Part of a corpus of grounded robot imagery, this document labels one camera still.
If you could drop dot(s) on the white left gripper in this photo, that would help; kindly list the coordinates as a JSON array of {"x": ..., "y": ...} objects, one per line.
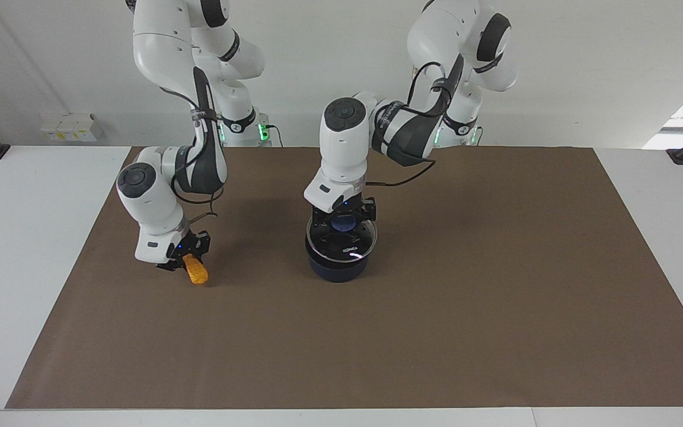
[{"x": 332, "y": 190}]

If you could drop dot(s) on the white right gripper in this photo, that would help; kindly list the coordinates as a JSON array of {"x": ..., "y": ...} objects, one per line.
[{"x": 155, "y": 246}]

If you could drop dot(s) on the yellow toy corn cob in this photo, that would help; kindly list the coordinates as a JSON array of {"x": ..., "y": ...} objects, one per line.
[{"x": 197, "y": 271}]

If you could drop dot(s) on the glass lid purple knob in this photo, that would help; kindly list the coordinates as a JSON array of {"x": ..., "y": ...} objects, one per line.
[{"x": 341, "y": 240}]

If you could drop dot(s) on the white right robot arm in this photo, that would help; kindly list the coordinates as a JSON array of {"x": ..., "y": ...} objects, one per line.
[{"x": 155, "y": 201}]

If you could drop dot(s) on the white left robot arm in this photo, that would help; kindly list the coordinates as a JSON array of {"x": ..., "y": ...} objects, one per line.
[{"x": 344, "y": 148}]

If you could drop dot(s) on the brown table mat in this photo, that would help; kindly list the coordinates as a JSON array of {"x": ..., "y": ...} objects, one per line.
[{"x": 436, "y": 296}]

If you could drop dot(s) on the white wall socket boxes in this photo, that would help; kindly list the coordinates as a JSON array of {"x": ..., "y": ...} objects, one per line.
[{"x": 69, "y": 127}]

